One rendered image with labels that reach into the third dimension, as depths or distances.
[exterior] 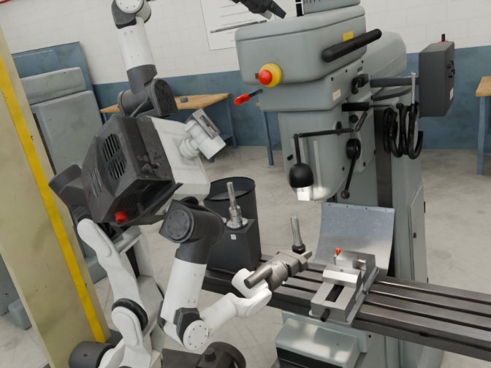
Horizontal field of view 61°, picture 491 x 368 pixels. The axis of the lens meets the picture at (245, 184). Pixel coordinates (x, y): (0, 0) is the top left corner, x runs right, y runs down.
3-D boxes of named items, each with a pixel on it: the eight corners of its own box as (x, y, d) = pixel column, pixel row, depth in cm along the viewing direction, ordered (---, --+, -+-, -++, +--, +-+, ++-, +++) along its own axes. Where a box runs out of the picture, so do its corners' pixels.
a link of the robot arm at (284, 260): (306, 252, 136) (282, 270, 129) (310, 277, 140) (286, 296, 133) (278, 242, 146) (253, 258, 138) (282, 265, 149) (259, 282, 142)
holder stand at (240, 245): (253, 271, 177) (245, 229, 170) (207, 268, 185) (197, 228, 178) (261, 255, 187) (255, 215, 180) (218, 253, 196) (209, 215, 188)
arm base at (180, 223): (171, 256, 106) (198, 223, 103) (147, 221, 112) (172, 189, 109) (207, 257, 118) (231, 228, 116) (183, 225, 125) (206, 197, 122)
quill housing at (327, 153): (339, 206, 134) (330, 108, 123) (282, 201, 145) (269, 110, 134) (358, 182, 149) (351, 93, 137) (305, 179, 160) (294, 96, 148)
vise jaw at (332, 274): (356, 288, 144) (356, 279, 143) (322, 282, 151) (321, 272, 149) (362, 279, 149) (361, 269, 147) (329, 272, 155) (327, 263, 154)
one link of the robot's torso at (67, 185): (39, 190, 137) (64, 161, 128) (67, 175, 148) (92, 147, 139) (97, 254, 140) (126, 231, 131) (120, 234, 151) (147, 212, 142)
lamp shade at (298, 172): (288, 188, 123) (286, 169, 120) (290, 179, 129) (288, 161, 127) (313, 187, 121) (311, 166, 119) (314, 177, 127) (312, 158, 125)
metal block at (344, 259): (353, 275, 150) (351, 261, 148) (337, 272, 153) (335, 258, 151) (357, 268, 154) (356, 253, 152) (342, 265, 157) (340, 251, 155)
